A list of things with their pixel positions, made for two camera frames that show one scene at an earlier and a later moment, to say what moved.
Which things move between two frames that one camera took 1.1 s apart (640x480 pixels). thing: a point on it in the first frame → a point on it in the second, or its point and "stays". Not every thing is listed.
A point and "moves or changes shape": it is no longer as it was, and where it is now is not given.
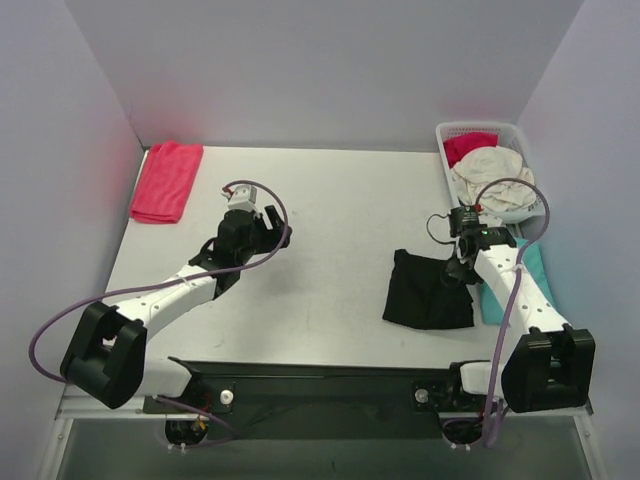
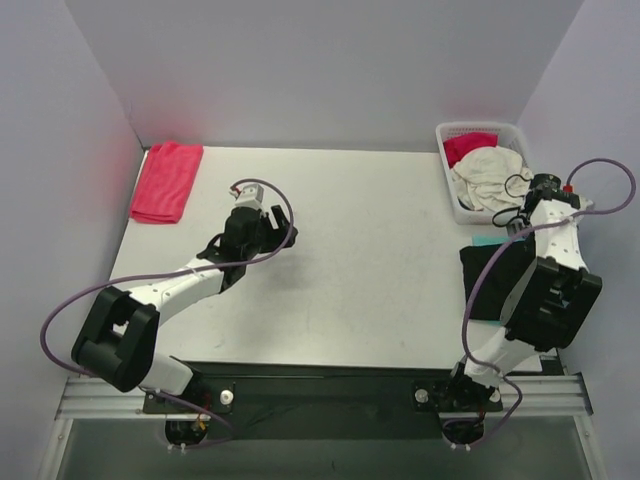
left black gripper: (267, 232) stays
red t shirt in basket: (457, 145) stays
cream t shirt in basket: (492, 177) stays
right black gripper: (454, 270) → (545, 182)
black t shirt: (419, 297) moves or changes shape
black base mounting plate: (323, 400) stays
